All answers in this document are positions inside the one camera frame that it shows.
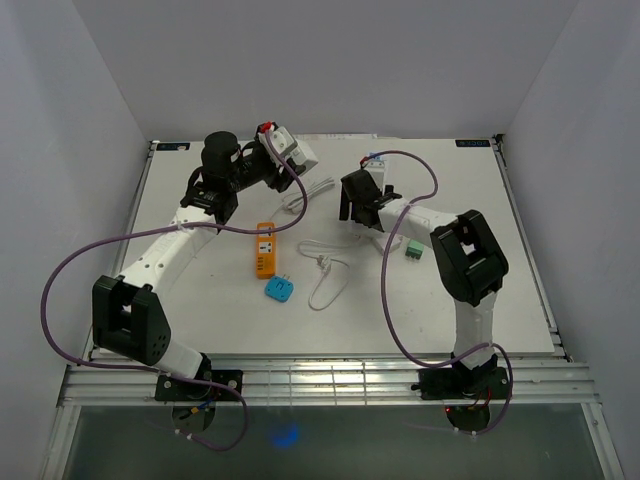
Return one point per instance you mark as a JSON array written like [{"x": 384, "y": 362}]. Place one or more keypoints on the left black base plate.
[{"x": 216, "y": 388}]

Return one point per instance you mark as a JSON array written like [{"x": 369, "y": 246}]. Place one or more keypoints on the green plug adapter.
[{"x": 414, "y": 250}]

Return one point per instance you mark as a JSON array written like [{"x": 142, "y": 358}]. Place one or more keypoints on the blue plug adapter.
[{"x": 279, "y": 288}]

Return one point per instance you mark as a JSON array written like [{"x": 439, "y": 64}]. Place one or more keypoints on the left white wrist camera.
[{"x": 281, "y": 144}]

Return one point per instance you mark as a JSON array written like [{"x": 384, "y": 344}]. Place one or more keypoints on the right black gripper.
[{"x": 345, "y": 208}]

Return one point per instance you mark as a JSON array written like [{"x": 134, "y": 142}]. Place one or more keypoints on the white pastel power strip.
[{"x": 375, "y": 237}]

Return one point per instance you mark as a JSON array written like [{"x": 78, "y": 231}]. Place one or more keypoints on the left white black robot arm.
[{"x": 127, "y": 313}]

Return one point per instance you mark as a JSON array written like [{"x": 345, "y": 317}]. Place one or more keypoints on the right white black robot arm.
[{"x": 470, "y": 262}]

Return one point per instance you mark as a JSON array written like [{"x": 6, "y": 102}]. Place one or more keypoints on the aluminium front rail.
[{"x": 270, "y": 382}]

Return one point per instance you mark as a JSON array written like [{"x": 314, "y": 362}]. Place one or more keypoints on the right blue corner label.
[{"x": 472, "y": 143}]

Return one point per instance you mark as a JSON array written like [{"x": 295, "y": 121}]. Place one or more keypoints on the left blue corner label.
[{"x": 173, "y": 146}]

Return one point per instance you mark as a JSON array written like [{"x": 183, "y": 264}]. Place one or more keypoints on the orange power adapter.
[{"x": 265, "y": 266}]

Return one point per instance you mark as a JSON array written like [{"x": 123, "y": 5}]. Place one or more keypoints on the blue corner label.
[
  {"x": 472, "y": 143},
  {"x": 173, "y": 146}
]

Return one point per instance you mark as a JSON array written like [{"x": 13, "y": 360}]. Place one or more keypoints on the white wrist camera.
[
  {"x": 378, "y": 167},
  {"x": 281, "y": 144}
]

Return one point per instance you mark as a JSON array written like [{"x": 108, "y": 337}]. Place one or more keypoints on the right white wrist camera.
[{"x": 378, "y": 167}]

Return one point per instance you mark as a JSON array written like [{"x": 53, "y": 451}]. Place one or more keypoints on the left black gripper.
[{"x": 275, "y": 180}]

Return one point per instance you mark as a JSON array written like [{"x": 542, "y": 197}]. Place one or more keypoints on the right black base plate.
[{"x": 446, "y": 384}]

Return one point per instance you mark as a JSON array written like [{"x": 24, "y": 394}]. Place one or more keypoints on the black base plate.
[
  {"x": 216, "y": 388},
  {"x": 446, "y": 384}
]

